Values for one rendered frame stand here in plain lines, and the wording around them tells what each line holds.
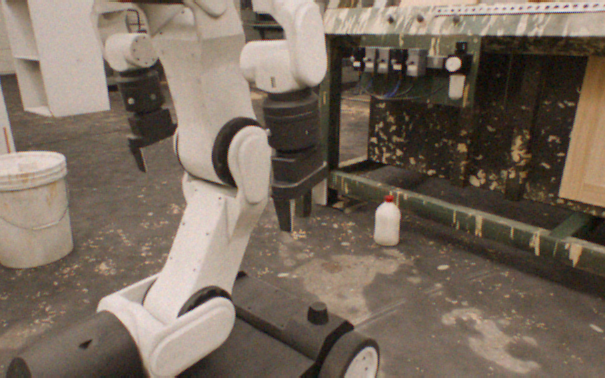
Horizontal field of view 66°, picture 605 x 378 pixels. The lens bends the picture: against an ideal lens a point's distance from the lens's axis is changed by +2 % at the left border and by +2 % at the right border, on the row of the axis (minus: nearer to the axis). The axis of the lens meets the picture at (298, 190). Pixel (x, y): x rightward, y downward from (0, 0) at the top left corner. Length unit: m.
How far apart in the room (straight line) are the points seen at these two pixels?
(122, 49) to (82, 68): 4.06
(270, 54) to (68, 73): 4.40
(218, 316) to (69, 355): 0.26
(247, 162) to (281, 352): 0.44
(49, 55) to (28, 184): 3.20
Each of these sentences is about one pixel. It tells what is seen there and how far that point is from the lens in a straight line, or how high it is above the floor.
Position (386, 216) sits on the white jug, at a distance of 1.85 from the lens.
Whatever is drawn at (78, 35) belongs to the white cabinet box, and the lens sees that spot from 5.07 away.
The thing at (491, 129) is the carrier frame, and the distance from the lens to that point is 2.00.
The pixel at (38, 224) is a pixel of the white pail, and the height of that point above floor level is 0.17.
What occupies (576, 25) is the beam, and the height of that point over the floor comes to 0.84.
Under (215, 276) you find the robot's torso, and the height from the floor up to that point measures 0.36.
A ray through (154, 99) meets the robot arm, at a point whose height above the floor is 0.69.
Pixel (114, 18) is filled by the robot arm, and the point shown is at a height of 0.86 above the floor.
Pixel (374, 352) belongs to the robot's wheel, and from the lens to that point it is 1.14.
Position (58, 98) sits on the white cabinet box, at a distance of 5.00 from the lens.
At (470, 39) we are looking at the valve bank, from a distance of 1.72.
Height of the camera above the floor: 0.85
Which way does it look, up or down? 20 degrees down
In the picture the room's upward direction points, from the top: straight up
